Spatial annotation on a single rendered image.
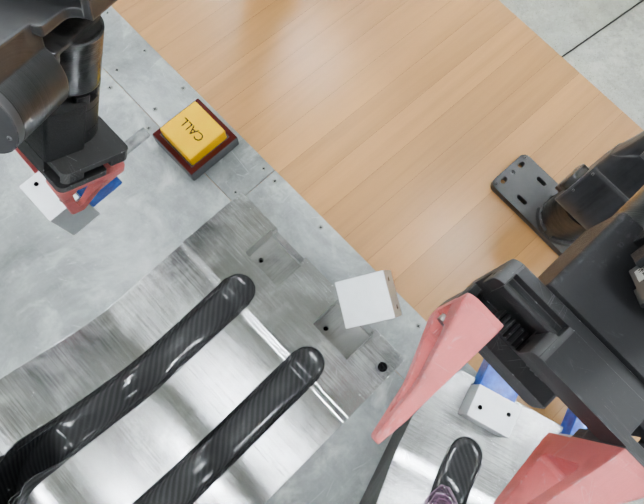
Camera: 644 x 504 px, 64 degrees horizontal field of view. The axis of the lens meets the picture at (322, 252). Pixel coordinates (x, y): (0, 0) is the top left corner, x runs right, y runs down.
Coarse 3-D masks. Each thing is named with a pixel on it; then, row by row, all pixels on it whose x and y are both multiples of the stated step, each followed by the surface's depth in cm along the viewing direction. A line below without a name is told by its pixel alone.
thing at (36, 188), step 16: (144, 128) 55; (128, 144) 55; (32, 176) 51; (32, 192) 51; (48, 192) 51; (80, 192) 52; (48, 208) 51; (64, 208) 51; (64, 224) 52; (80, 224) 55
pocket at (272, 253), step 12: (276, 228) 58; (264, 240) 59; (276, 240) 60; (252, 252) 60; (264, 252) 60; (276, 252) 60; (288, 252) 60; (264, 264) 60; (276, 264) 60; (288, 264) 60; (300, 264) 59; (276, 276) 60; (288, 276) 60
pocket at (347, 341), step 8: (336, 304) 59; (328, 312) 59; (336, 312) 59; (320, 320) 58; (328, 320) 58; (336, 320) 59; (320, 328) 58; (328, 328) 58; (336, 328) 58; (344, 328) 58; (352, 328) 58; (360, 328) 58; (368, 328) 57; (328, 336) 58; (336, 336) 58; (344, 336) 58; (352, 336) 58; (360, 336) 58; (368, 336) 58; (336, 344) 58; (344, 344) 58; (352, 344) 58; (360, 344) 58; (344, 352) 58; (352, 352) 58
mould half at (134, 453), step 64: (192, 256) 57; (128, 320) 56; (256, 320) 55; (0, 384) 49; (64, 384) 51; (192, 384) 54; (256, 384) 54; (320, 384) 54; (0, 448) 47; (128, 448) 50; (256, 448) 53
